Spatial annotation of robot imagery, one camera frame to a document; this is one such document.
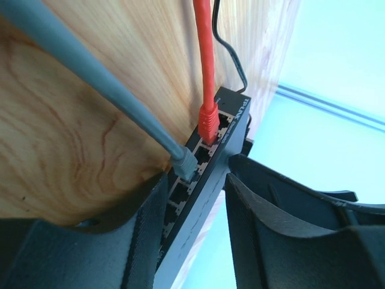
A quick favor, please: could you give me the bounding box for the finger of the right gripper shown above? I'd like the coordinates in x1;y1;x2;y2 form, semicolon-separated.
227;154;384;241

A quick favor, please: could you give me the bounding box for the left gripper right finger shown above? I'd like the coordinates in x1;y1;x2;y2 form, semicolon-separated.
225;174;384;288

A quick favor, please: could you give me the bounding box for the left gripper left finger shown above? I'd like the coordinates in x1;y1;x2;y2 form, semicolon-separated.
1;173;168;288

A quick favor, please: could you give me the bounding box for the black network switch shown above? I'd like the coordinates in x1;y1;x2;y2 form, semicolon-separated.
153;87;251;288

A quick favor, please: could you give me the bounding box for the grey ethernet cable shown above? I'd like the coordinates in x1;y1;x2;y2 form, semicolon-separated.
0;0;199;181

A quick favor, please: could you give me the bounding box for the black power cable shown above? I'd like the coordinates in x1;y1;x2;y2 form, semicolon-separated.
210;0;249;93

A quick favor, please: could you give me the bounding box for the right aluminium frame post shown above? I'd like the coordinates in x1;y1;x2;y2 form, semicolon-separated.
276;84;384;132

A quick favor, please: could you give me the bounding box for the red ethernet cable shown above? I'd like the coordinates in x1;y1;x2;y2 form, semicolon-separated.
192;0;220;145

